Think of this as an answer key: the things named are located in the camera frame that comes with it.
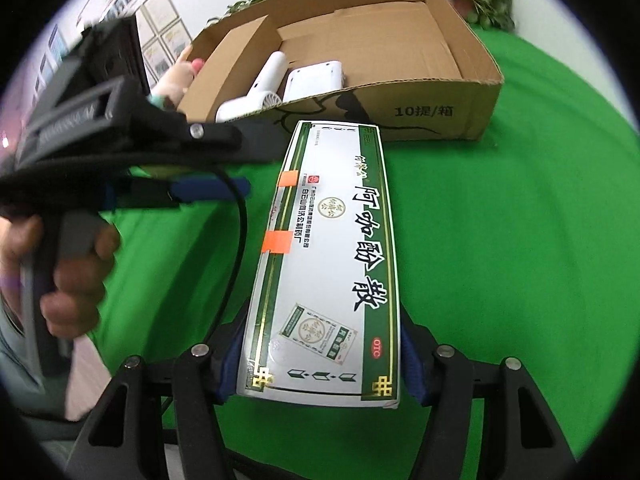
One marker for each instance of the green white medicine box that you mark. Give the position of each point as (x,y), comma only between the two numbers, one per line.
(323,324)

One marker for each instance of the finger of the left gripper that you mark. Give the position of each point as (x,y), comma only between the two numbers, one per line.
(207,189)

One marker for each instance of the person left hand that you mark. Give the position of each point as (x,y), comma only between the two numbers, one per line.
(72,309)

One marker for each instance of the framed certificates on wall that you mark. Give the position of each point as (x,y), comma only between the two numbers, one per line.
(163,37)

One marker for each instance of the large cardboard box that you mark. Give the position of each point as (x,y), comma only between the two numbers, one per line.
(413,68)

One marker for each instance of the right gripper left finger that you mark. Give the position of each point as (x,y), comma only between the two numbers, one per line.
(123,437)

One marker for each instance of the pig plush toy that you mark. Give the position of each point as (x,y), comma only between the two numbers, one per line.
(173,85)

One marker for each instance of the left potted plant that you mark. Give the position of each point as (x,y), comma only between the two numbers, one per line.
(233,8)

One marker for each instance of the green table cloth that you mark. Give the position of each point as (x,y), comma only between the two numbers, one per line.
(524,243)

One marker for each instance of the cardboard divider piece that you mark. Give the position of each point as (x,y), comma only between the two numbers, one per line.
(231,68)

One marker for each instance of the white device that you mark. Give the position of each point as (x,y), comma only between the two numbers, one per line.
(313,80)

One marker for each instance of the white hair dryer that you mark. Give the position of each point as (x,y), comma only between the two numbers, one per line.
(263,92)

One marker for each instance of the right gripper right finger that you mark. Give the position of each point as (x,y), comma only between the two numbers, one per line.
(521,438)

